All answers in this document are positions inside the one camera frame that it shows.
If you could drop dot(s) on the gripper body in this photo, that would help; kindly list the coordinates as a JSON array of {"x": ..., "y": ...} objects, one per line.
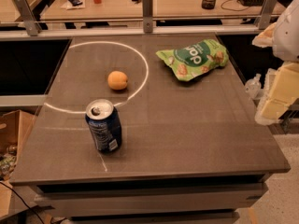
[{"x": 288, "y": 34}]

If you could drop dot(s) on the orange fruit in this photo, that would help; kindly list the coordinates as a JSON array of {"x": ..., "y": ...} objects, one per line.
[{"x": 117, "y": 80}]

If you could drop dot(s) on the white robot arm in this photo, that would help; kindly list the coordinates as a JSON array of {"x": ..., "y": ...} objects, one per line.
[{"x": 283, "y": 37}]

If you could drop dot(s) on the green snack bag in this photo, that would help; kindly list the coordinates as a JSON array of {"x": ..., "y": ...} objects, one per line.
[{"x": 195, "y": 60}]

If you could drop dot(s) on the black mesh cup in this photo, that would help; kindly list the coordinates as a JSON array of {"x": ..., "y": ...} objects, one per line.
[{"x": 208, "y": 4}]

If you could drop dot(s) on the grey table drawer unit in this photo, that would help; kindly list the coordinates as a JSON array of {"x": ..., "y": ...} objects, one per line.
[{"x": 151, "y": 195}]

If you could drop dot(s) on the blue soda can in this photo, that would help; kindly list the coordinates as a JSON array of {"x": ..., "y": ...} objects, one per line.
[{"x": 103, "y": 121}]

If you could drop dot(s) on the cardboard box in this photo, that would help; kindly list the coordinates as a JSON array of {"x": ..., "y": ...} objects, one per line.
[{"x": 15, "y": 128}]

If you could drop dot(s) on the right metal rail bracket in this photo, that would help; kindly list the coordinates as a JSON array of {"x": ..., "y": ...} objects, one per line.
[{"x": 263, "y": 20}]

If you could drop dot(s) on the metal rail bracket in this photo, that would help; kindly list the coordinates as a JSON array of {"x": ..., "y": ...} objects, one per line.
[
  {"x": 147, "y": 13},
  {"x": 31, "y": 25},
  {"x": 263, "y": 20}
]

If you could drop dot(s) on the middle metal rail bracket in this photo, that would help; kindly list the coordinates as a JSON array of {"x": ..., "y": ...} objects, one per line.
[{"x": 147, "y": 13}]

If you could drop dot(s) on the left metal rail bracket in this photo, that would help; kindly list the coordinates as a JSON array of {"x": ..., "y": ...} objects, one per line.
[{"x": 31, "y": 25}]

